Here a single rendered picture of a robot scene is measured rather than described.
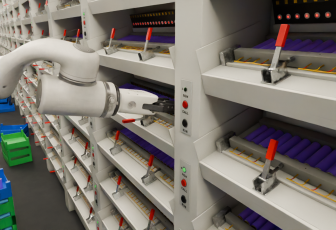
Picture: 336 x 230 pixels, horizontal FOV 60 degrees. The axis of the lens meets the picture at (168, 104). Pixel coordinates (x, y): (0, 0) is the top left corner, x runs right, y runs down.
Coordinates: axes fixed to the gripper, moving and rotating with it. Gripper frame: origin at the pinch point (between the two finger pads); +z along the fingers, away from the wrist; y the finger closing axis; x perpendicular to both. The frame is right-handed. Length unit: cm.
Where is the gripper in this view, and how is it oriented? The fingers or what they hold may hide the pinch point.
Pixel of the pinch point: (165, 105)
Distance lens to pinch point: 77.7
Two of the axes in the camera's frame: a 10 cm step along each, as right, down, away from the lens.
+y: -5.3, -2.0, 8.2
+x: -1.8, 9.8, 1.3
